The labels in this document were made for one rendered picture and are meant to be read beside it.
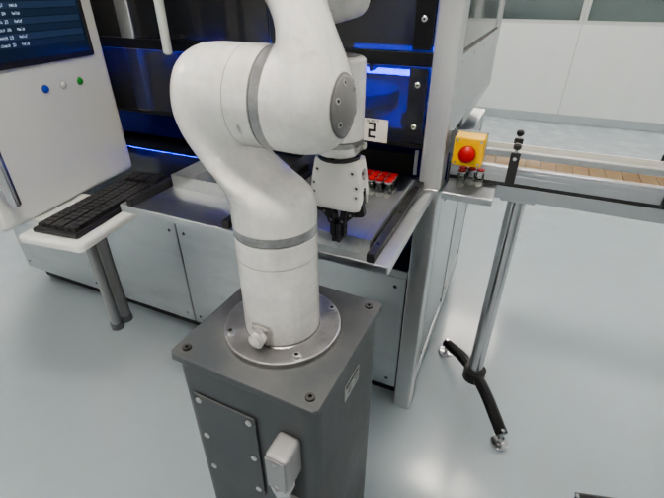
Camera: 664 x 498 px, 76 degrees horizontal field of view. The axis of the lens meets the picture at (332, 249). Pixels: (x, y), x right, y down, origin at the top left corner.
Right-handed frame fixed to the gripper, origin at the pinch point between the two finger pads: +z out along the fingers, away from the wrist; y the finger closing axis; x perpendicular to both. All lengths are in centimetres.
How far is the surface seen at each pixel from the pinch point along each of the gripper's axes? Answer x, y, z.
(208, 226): 1.1, 31.5, 5.6
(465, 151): -35.4, -17.8, -7.3
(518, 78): -499, -14, 49
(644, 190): -50, -59, 1
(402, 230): -14.2, -9.4, 5.3
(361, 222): -13.6, 0.2, 5.0
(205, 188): -12.9, 43.2, 3.7
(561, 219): -230, -67, 94
